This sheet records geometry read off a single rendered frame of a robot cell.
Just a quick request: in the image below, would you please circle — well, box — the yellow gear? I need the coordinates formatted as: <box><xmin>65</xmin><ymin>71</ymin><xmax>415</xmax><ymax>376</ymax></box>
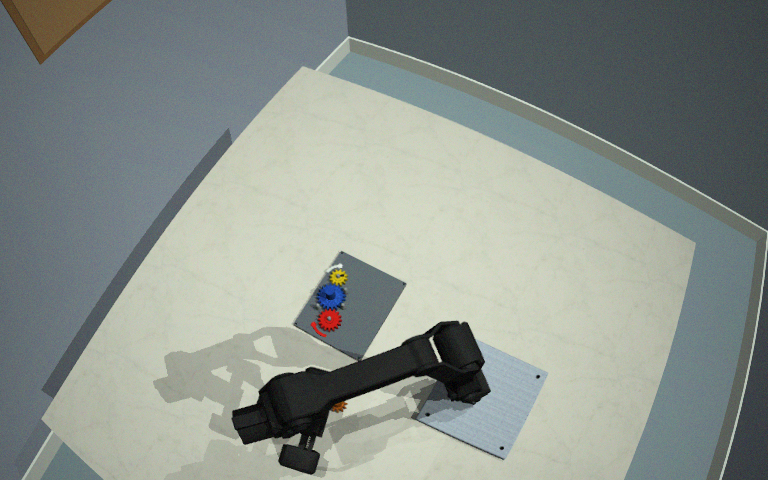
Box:
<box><xmin>330</xmin><ymin>269</ymin><xmax>348</xmax><ymax>287</ymax></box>

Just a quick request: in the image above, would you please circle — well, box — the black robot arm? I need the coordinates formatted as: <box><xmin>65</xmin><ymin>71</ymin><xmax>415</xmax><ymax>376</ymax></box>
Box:
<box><xmin>231</xmin><ymin>321</ymin><xmax>491</xmax><ymax>445</ymax></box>

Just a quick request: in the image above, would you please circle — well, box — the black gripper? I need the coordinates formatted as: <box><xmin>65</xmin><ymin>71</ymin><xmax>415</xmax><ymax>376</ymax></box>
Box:
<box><xmin>278</xmin><ymin>367</ymin><xmax>329</xmax><ymax>475</ymax></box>

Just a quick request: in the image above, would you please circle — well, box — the orange-brown gear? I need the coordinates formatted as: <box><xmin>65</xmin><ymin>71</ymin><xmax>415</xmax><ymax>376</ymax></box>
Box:
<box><xmin>332</xmin><ymin>400</ymin><xmax>348</xmax><ymax>413</ymax></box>

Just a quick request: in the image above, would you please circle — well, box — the red gear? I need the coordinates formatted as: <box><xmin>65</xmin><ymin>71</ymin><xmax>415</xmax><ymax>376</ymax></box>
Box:
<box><xmin>318</xmin><ymin>309</ymin><xmax>342</xmax><ymax>332</ymax></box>

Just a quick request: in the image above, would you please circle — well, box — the blue gear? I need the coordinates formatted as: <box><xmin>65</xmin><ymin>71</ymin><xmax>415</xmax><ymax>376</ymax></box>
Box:
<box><xmin>316</xmin><ymin>283</ymin><xmax>346</xmax><ymax>311</ymax></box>

